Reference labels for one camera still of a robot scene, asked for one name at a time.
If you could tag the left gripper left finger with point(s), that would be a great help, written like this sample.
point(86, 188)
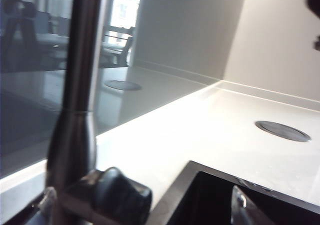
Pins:
point(46, 200)

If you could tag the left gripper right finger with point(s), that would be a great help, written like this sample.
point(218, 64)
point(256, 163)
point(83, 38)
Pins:
point(240, 210)

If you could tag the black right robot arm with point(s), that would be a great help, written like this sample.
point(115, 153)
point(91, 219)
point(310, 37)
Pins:
point(314, 1)

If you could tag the black undermount sink basin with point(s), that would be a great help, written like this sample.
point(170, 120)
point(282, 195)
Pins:
point(207, 200)

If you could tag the brushed steel gooseneck faucet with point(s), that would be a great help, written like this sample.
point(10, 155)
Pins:
point(80, 85)

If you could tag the round metal countertop cover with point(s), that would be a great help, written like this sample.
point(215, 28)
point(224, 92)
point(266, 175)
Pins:
point(282, 131)

